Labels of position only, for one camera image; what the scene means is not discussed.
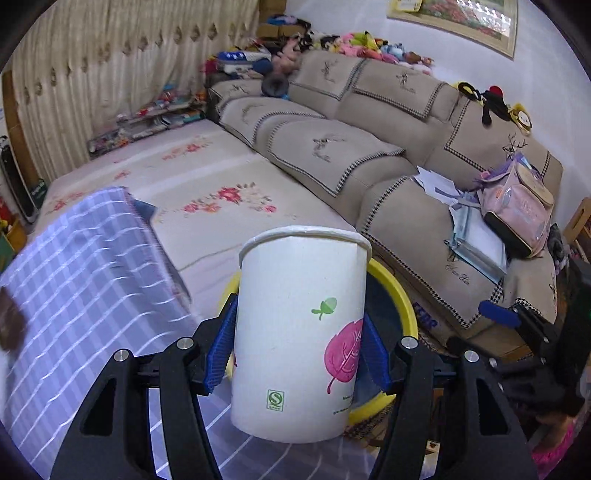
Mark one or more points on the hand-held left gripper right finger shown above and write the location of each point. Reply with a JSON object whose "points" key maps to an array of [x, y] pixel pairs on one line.
{"points": [[376, 360]]}

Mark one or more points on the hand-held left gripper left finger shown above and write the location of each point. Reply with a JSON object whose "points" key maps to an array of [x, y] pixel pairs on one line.
{"points": [[221, 350]]}

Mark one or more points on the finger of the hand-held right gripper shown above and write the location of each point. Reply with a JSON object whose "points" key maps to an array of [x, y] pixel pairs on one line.
{"points": [[471, 348], [498, 313]]}

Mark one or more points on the yellow-rimmed trash bin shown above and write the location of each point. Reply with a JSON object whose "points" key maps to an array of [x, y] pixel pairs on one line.
{"points": [[381, 304]]}

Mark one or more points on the paper cup with pink leaf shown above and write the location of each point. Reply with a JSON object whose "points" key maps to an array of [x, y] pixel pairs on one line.
{"points": [[295, 350]]}

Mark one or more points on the person's right forearm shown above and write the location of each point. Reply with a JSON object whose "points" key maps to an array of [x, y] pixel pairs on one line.
{"points": [[554, 438]]}

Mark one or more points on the cardboard box with blue print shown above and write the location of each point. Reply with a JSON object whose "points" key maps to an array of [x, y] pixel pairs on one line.
{"points": [[429, 323]]}

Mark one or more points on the stack of papers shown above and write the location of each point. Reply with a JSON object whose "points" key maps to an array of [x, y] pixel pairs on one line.
{"points": [[480, 244]]}

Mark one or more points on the wooden chair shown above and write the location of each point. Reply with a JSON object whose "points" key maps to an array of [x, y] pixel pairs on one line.
{"points": [[579, 226]]}

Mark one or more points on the pink backpack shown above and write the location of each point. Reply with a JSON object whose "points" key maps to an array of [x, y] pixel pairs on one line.
{"points": [[517, 203]]}

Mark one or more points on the blue checkered tablecloth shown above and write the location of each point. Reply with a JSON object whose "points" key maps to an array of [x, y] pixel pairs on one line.
{"points": [[69, 300]]}

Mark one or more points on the yellow plush toy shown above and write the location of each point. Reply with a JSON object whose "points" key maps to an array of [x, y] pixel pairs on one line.
{"points": [[521, 119]]}

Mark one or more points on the black and red plush toy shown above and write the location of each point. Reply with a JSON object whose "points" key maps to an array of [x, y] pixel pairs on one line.
{"points": [[489, 99]]}

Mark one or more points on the beige sofa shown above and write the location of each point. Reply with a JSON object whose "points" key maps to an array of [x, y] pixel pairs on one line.
{"points": [[323, 152]]}

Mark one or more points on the row of small toys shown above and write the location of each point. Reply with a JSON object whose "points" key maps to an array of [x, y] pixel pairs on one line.
{"points": [[147, 117]]}

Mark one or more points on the grey round cushion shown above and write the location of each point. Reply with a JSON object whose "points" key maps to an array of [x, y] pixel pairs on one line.
{"points": [[275, 85]]}

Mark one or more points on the black tower heater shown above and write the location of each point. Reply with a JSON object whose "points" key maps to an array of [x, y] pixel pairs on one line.
{"points": [[14, 175]]}

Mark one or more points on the blue printed bag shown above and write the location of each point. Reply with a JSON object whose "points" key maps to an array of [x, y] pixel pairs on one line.
{"points": [[240, 57]]}

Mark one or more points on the row of plush toys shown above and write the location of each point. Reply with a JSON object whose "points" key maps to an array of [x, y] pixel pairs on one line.
{"points": [[374, 46]]}

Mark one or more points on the pink doll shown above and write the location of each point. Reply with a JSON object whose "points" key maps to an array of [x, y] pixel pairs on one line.
{"points": [[286, 57]]}

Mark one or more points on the beige patterned curtain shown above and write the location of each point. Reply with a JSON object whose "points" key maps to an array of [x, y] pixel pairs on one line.
{"points": [[115, 60]]}

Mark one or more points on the framed wall picture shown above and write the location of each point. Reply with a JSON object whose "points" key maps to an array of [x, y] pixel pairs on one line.
{"points": [[461, 23]]}

